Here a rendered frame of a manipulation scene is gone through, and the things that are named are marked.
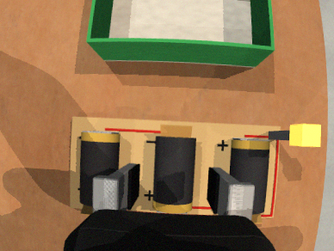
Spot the black battery with yellow end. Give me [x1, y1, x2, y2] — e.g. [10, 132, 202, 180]
[152, 136, 196, 213]
[230, 139, 270, 215]
[80, 132, 121, 206]

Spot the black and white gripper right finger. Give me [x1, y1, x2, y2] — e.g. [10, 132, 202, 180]
[207, 167, 255, 220]

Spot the tan circuit board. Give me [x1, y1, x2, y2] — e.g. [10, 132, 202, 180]
[70, 117, 321, 223]

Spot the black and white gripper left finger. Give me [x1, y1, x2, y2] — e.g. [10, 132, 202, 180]
[93, 163, 140, 212]

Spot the green open box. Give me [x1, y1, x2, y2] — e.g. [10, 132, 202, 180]
[86, 0, 275, 68]

